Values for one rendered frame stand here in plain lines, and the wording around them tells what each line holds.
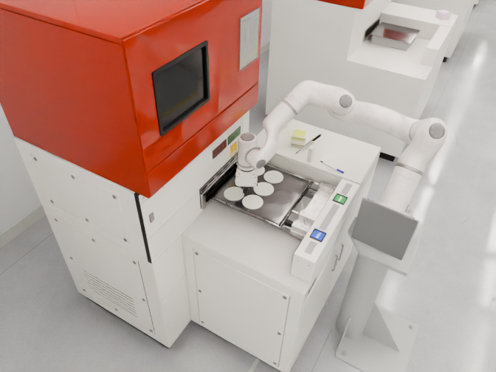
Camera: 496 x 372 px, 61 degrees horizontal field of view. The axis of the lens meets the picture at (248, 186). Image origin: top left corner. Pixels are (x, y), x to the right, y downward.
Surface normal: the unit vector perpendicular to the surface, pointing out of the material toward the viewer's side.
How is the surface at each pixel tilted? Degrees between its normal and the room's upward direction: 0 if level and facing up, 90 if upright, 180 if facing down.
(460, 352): 0
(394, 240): 90
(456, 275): 0
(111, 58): 90
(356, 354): 0
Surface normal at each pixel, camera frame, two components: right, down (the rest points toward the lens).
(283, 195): 0.03, -0.75
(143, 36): 0.87, 0.35
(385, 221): -0.55, 0.54
